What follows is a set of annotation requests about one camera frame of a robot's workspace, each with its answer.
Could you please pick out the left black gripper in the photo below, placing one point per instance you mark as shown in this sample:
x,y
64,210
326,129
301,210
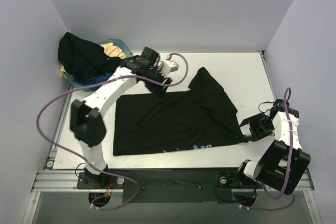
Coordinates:
x,y
158,83

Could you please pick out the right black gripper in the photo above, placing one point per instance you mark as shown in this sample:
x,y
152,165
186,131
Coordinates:
x,y
259,125

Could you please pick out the black graphic t shirt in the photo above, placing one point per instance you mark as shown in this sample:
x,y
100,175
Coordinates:
x,y
201,117

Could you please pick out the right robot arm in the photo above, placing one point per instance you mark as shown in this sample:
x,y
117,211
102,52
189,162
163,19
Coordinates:
x,y
284,162

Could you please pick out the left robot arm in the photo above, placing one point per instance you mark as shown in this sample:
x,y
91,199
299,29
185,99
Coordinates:
x,y
86,116

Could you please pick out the cream t shirt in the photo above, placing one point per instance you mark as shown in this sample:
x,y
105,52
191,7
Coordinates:
x,y
110,49

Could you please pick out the teal plastic basket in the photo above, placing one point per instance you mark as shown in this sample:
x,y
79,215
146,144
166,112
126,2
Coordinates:
x,y
118,43

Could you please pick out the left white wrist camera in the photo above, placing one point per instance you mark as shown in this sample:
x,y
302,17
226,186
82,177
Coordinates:
x,y
168,65

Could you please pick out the aluminium frame rail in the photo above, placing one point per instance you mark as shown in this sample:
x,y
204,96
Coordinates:
x,y
66,181

